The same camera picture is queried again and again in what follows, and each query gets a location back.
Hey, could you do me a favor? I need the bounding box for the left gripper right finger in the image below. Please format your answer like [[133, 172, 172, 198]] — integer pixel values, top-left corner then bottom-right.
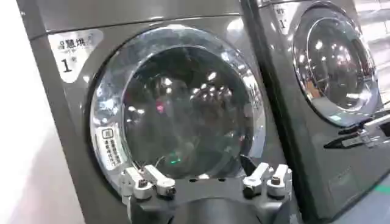
[[239, 154, 293, 200]]

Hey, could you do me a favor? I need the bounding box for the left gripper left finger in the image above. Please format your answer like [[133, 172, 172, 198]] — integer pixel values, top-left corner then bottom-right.
[[118, 163, 177, 203]]

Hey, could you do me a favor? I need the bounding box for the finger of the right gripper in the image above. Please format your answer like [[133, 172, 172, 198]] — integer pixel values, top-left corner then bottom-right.
[[323, 128, 390, 150], [338, 113, 390, 136]]

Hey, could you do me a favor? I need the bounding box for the grey dryer with small label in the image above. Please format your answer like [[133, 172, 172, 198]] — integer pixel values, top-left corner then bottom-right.
[[239, 0, 390, 223]]

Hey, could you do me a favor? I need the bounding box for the white door instruction sticker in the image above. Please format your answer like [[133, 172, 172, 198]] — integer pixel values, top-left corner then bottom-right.
[[95, 123, 129, 172]]

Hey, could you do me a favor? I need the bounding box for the round glass dryer door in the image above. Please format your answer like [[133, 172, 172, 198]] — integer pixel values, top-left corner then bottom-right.
[[291, 1, 385, 128], [88, 24, 268, 196]]

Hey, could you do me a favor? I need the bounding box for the grey dryer with large label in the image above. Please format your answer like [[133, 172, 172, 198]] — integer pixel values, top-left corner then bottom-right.
[[16, 0, 303, 224]]

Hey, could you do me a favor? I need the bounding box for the white number label sticker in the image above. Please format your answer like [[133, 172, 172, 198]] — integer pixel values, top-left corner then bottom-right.
[[48, 29, 105, 84], [272, 2, 302, 35]]

